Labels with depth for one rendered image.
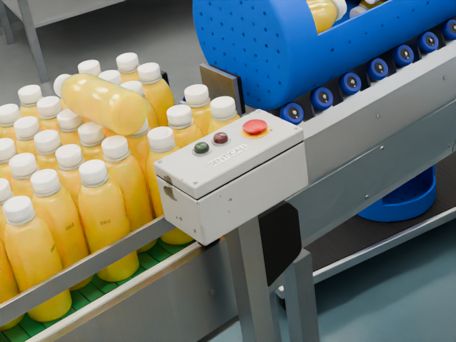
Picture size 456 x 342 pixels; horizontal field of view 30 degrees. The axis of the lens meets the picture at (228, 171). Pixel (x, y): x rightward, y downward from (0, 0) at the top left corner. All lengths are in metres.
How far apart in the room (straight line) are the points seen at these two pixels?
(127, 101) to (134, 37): 3.27
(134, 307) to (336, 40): 0.58
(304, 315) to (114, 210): 0.70
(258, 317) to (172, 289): 0.15
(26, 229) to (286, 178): 0.37
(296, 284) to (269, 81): 0.46
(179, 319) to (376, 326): 1.19
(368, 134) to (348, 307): 0.98
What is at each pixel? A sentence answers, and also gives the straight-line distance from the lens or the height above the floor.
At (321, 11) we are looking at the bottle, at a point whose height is 1.12.
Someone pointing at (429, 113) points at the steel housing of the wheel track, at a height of 0.82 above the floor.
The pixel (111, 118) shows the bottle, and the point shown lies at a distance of 1.27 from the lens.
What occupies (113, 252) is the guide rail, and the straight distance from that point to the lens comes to 1.27.
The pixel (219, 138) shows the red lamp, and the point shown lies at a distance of 1.21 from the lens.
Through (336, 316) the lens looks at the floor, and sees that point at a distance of 2.54.
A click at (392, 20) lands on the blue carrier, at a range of 1.63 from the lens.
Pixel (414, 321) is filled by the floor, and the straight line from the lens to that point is 2.51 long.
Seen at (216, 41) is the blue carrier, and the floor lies 1.07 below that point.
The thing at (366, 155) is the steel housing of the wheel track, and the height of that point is 0.81.
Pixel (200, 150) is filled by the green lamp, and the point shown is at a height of 1.11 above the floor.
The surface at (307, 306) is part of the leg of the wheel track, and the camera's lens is 1.83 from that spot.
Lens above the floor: 1.71
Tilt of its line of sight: 32 degrees down
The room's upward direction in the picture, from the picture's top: 9 degrees counter-clockwise
